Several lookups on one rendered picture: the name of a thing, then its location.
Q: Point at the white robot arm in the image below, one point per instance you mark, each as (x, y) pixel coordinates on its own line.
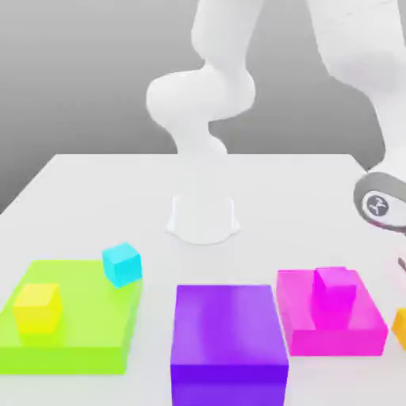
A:
(203, 95)

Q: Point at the small cyan cube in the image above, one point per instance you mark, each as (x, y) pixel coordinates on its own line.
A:
(123, 265)

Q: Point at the small magenta cube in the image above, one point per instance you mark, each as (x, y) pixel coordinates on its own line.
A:
(334, 301)

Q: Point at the small yellow cube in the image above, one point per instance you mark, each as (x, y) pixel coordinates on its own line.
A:
(37, 307)

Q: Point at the small orange cube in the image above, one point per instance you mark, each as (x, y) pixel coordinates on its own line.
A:
(400, 326)

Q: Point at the large purple box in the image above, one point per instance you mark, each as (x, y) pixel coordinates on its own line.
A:
(227, 336)

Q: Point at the large magenta box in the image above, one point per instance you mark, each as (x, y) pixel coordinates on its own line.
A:
(298, 311)

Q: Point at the large lime green box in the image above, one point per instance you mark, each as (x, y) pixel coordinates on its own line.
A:
(88, 323)

